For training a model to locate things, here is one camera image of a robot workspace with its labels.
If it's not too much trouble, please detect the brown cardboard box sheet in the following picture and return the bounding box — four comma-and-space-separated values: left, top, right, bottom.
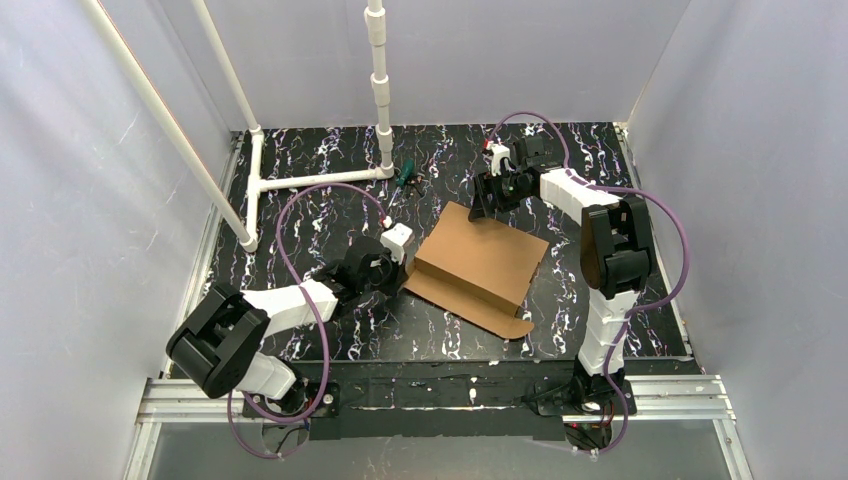
405, 202, 549, 340

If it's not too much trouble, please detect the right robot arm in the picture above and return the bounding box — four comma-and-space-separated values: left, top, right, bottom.
468, 136, 655, 377

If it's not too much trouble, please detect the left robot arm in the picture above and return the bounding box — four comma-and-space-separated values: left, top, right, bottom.
165, 224, 413, 401

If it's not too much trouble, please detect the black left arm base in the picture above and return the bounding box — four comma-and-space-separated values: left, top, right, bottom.
252, 380, 341, 418

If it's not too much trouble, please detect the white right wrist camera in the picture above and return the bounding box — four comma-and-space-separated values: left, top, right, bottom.
483, 140, 511, 176

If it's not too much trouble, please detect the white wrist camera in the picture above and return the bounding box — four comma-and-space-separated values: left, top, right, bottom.
379, 222, 415, 264
483, 140, 511, 176

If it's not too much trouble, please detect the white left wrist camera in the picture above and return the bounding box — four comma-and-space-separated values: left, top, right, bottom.
379, 222, 415, 264

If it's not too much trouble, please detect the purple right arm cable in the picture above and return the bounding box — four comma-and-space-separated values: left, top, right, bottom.
486, 111, 692, 457

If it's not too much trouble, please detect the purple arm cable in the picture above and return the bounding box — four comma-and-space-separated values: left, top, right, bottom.
226, 182, 392, 460
486, 111, 692, 457

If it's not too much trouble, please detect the green handled screwdriver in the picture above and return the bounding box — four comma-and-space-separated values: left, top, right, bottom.
389, 159, 418, 206

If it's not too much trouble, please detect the white pvc pipe frame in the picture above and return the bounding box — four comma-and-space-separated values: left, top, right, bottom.
82, 1, 395, 253

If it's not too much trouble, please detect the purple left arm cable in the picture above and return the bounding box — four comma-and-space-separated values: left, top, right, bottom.
226, 182, 392, 460

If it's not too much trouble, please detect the aluminium rail frame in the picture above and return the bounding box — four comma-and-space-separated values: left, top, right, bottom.
128, 124, 741, 479

